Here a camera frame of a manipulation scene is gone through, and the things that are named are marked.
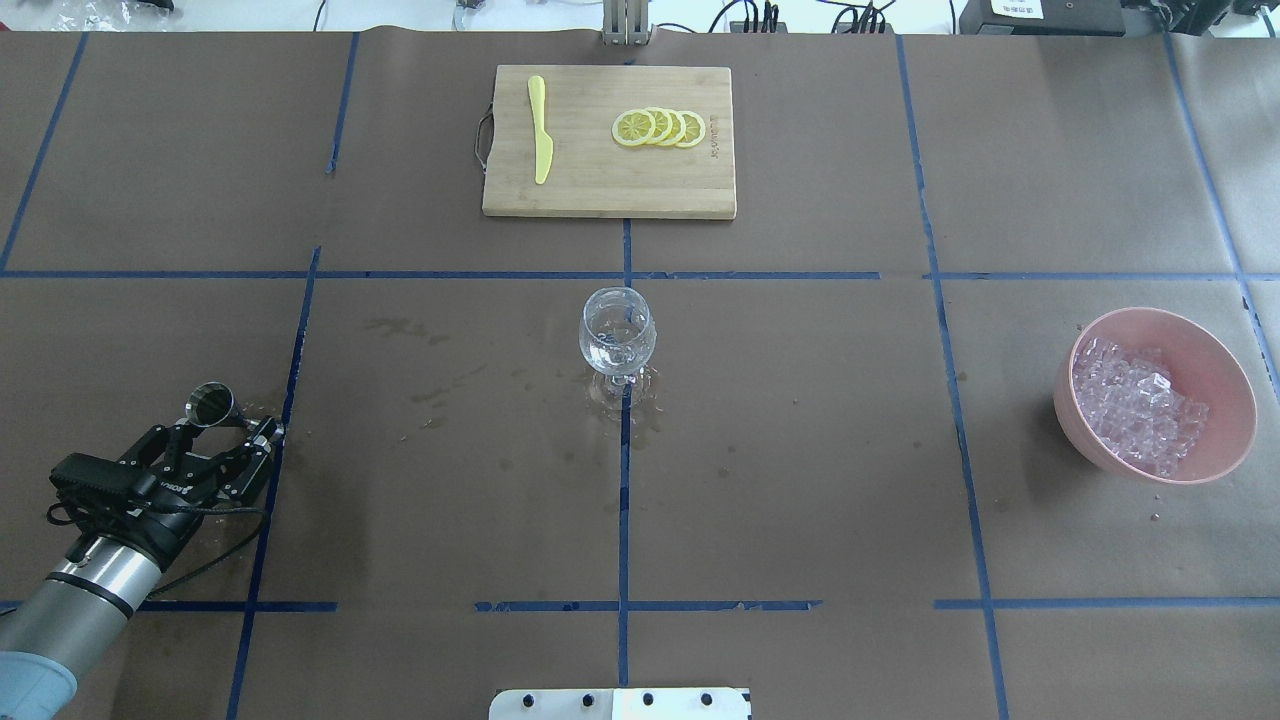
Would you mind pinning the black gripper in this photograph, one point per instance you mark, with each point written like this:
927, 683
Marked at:
160, 508

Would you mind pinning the steel cocktail jigger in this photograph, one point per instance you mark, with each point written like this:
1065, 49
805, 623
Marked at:
214, 404

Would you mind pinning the yellow lemon slices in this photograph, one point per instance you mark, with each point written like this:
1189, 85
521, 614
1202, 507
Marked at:
659, 127

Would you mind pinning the aluminium frame post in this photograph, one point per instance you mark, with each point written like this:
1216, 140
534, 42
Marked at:
626, 23

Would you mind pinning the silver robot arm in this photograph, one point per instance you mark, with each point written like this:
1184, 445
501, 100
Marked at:
135, 515

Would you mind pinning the clear wine glass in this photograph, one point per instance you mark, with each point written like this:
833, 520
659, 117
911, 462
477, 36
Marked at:
617, 338

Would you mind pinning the clear ice cubes pile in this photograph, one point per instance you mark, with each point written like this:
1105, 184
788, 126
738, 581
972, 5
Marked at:
1130, 399

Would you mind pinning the yellow plastic knife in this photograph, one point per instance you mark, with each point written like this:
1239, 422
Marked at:
543, 142

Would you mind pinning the pink plastic bowl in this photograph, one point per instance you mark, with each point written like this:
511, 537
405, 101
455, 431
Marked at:
1203, 367

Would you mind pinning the bamboo cutting board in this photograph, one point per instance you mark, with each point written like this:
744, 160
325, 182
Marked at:
592, 176

